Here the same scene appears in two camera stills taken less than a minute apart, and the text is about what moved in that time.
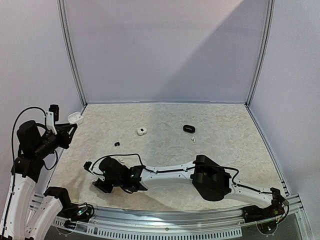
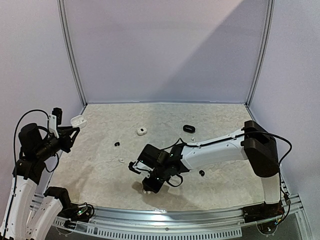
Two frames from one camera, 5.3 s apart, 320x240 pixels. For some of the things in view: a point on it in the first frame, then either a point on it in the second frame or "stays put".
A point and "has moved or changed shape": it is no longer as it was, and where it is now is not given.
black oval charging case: [189, 129] stays put
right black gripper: [103, 184] → [152, 184]
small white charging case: [141, 131] stays put
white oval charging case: [75, 118] has moved or changed shape
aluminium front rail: [213, 224] stays put
